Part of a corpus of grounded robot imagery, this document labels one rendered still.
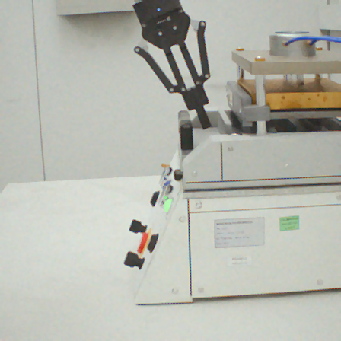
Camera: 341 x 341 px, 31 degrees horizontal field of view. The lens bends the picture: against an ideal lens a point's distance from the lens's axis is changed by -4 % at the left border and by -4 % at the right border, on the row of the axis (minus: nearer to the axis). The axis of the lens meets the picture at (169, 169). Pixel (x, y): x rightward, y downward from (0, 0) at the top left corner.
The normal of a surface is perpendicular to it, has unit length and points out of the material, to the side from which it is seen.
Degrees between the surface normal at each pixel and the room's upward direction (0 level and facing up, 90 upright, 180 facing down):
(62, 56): 90
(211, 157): 90
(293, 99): 90
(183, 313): 0
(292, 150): 90
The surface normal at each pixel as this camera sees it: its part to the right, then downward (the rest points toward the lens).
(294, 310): -0.04, -0.97
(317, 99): 0.00, 0.24
